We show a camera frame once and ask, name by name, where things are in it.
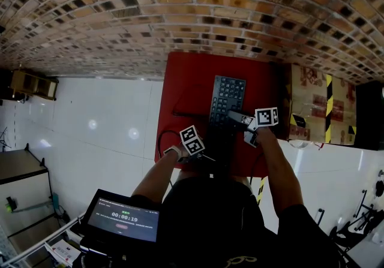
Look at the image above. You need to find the black timer monitor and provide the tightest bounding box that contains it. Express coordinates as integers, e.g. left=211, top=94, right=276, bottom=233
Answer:
left=79, top=188, right=161, bottom=245

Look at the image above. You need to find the person's black shirt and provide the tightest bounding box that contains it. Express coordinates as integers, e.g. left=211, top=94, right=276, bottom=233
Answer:
left=131, top=175, right=340, bottom=268

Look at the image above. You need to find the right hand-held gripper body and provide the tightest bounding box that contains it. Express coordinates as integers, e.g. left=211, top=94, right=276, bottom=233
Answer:
left=239, top=107, right=279, bottom=148

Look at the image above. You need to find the green clip holder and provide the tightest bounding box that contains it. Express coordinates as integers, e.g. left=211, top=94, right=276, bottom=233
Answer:
left=5, top=197, right=18, bottom=213

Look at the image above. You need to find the person's right forearm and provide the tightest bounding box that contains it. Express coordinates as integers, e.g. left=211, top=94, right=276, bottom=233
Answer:
left=256, top=125, right=304, bottom=217

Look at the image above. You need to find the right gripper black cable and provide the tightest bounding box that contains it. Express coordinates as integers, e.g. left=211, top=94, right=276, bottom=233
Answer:
left=249, top=152, right=265, bottom=186

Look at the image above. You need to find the black metal stand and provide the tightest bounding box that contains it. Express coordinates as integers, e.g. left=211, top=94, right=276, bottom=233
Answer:
left=317, top=170, right=384, bottom=250

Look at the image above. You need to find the white booklet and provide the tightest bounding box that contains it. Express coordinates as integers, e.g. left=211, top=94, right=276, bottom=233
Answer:
left=44, top=239, right=82, bottom=268

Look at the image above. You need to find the table with red tablecloth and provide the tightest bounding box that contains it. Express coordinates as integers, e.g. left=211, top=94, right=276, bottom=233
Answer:
left=154, top=52, right=290, bottom=178

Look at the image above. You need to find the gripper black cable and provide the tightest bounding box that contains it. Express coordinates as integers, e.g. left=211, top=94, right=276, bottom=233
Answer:
left=249, top=152, right=265, bottom=186
left=157, top=130, right=181, bottom=159

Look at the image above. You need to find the clear plastic bottle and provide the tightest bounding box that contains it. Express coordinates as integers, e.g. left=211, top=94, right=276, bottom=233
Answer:
left=287, top=138, right=325, bottom=151

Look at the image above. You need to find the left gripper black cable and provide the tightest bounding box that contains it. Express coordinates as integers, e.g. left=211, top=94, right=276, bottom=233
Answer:
left=157, top=130, right=181, bottom=159

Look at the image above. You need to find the wooden stool shelf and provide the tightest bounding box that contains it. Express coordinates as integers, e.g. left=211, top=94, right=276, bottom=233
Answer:
left=10, top=69, right=59, bottom=101

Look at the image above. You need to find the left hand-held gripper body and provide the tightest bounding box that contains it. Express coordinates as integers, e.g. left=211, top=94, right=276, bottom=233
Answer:
left=179, top=125, right=216, bottom=164

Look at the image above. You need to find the black keyboard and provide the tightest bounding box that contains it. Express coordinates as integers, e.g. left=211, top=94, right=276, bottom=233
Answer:
left=206, top=74, right=247, bottom=171

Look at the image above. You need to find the gray partition board on stand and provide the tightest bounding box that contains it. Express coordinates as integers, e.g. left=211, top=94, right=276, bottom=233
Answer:
left=0, top=143, right=58, bottom=249

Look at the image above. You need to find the person's left forearm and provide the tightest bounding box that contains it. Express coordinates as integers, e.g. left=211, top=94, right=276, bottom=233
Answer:
left=131, top=151, right=181, bottom=199

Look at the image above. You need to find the white wristband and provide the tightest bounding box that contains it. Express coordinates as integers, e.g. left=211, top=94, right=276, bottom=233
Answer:
left=163, top=146, right=182, bottom=162

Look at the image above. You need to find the black side table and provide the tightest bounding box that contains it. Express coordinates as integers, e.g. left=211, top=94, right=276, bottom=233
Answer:
left=353, top=80, right=384, bottom=151

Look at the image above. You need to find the cardboard box with striped tape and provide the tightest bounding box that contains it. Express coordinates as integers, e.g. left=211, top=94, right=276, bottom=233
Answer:
left=287, top=63, right=358, bottom=145

